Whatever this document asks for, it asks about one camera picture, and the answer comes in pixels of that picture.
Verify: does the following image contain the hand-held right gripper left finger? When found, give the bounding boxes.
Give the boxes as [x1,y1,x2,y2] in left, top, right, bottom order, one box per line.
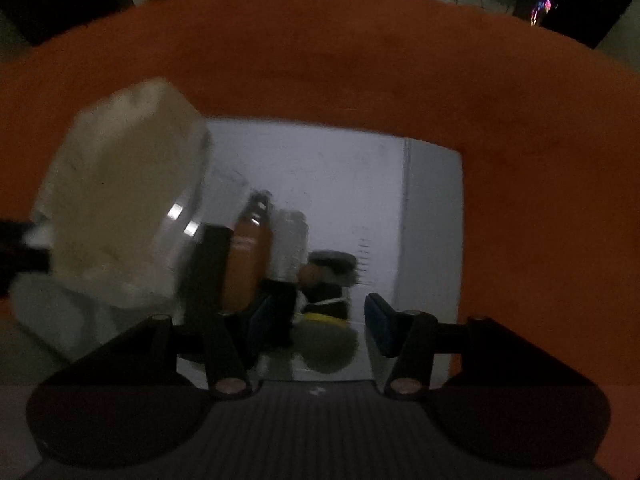
[39,295,274,402]

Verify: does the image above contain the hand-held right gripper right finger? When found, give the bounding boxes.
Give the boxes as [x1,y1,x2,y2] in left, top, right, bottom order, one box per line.
[364,293,602,402]

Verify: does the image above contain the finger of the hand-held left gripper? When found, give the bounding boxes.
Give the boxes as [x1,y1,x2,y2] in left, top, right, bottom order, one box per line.
[0,219,53,303]

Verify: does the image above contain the dark toy with yellow base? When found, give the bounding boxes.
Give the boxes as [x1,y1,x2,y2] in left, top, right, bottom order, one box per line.
[296,251,360,330]

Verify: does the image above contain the clear bag of cream contents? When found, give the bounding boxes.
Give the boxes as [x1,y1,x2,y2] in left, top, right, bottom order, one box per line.
[29,78,213,311]

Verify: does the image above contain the grey plastic tray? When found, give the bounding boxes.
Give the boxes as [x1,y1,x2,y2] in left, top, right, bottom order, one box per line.
[10,118,465,382]

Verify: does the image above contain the orange cloth covered desktop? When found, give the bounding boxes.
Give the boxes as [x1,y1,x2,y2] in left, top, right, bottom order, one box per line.
[0,0,640,480]

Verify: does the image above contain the orange bottle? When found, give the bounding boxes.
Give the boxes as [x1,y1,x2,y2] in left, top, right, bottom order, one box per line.
[220,193,274,313]

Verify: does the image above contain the clear plastic bottle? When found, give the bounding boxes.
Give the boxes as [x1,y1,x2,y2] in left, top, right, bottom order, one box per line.
[272,209,310,286]

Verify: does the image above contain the computer case with coloured lights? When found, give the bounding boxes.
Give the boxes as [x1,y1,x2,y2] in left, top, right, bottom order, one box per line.
[525,0,637,50]

